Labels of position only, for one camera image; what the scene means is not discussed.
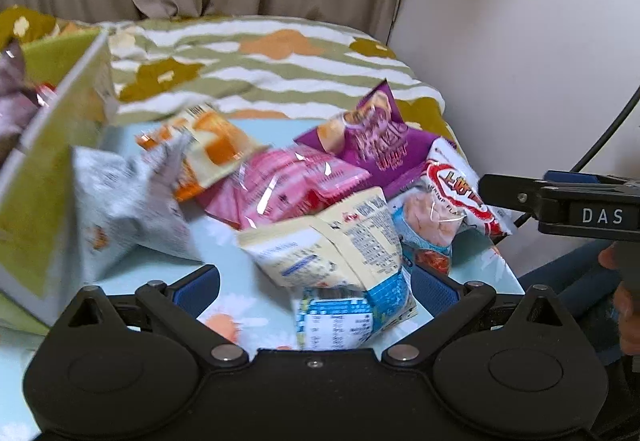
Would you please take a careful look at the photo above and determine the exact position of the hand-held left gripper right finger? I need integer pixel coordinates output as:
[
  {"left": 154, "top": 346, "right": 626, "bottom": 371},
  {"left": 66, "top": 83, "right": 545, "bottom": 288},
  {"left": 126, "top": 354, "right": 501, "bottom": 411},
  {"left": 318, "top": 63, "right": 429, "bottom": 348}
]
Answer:
[{"left": 381, "top": 265, "right": 582, "bottom": 368}]

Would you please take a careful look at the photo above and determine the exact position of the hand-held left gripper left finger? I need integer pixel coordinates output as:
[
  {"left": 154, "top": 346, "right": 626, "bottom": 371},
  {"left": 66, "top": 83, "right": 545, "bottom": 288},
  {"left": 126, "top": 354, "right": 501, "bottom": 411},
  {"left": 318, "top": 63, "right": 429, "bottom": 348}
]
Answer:
[{"left": 52, "top": 265, "right": 250, "bottom": 368}]

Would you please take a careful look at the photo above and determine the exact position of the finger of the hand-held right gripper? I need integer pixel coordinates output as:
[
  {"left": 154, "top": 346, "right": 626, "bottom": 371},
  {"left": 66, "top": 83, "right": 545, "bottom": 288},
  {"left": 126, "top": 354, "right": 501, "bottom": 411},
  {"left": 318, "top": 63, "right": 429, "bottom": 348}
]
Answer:
[{"left": 478, "top": 174, "right": 545, "bottom": 222}]

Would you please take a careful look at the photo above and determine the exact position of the blue white snack bag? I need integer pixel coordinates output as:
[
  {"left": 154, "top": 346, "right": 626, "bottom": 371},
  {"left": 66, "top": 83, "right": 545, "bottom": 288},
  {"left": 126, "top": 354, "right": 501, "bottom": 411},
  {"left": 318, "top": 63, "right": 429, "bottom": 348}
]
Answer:
[{"left": 294, "top": 265, "right": 420, "bottom": 353}]

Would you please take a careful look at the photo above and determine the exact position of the white snack bag yellow edge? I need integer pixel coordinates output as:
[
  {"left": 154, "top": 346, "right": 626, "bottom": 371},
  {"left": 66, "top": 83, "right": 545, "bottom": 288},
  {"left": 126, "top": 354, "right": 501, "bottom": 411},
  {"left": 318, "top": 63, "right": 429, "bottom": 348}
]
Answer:
[{"left": 236, "top": 186, "right": 405, "bottom": 293}]

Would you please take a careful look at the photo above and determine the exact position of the green cardboard box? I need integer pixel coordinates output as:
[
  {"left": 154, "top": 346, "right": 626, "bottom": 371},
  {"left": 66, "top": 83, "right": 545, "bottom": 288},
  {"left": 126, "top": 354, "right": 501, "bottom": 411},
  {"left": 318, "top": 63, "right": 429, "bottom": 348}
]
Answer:
[{"left": 0, "top": 28, "right": 122, "bottom": 338}]

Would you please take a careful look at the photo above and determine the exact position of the mauve snack bag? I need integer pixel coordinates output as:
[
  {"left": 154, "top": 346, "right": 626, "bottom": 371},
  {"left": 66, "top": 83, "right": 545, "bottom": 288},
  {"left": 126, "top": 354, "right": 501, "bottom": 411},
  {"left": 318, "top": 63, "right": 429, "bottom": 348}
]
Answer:
[{"left": 0, "top": 40, "right": 42, "bottom": 158}]

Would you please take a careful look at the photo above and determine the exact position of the person's right hand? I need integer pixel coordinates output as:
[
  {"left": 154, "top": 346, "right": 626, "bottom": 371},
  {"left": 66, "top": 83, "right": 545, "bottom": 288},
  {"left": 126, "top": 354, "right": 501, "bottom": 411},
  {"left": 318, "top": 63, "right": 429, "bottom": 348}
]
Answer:
[{"left": 598, "top": 242, "right": 640, "bottom": 357}]

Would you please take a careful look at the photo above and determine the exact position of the white snack bag red logo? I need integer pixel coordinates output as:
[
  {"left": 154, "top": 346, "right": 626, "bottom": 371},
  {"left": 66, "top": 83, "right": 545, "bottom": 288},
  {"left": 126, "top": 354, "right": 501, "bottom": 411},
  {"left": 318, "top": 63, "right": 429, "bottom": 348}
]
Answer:
[{"left": 389, "top": 138, "right": 517, "bottom": 278}]

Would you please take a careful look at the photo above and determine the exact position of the silver grey snack bag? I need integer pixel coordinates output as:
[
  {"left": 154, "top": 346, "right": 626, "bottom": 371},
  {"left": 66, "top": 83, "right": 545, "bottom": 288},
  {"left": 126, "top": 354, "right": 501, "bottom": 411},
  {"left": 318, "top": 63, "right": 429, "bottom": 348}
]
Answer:
[{"left": 74, "top": 135, "right": 207, "bottom": 283}]

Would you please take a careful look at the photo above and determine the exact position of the purple snack bag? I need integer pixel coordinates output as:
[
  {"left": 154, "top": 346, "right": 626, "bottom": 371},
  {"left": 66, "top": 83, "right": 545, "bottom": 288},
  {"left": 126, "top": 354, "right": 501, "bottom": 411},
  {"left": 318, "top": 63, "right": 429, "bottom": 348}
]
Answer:
[{"left": 294, "top": 78, "right": 442, "bottom": 198}]

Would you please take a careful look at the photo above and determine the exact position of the pink snack bag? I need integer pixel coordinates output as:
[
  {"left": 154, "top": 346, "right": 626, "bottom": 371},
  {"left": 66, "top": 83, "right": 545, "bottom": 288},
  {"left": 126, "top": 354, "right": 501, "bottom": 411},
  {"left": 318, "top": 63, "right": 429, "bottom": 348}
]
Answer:
[{"left": 199, "top": 145, "right": 374, "bottom": 233}]

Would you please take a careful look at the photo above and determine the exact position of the orange snack bag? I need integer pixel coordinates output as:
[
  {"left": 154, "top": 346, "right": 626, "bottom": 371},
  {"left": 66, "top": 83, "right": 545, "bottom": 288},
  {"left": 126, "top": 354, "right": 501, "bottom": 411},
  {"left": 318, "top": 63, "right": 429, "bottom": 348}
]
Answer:
[{"left": 136, "top": 102, "right": 262, "bottom": 202}]

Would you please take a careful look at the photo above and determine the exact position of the green striped floral blanket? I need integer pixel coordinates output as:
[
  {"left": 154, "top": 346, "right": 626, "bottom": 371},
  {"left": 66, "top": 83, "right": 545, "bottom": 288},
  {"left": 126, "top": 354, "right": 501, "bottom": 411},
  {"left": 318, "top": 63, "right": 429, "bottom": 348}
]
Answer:
[{"left": 0, "top": 5, "right": 457, "bottom": 148}]

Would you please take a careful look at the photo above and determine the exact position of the black cable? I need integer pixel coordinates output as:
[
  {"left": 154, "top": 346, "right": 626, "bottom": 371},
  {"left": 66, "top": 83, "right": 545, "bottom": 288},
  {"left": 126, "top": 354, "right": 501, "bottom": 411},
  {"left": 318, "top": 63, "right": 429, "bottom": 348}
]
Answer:
[{"left": 514, "top": 86, "right": 640, "bottom": 228}]

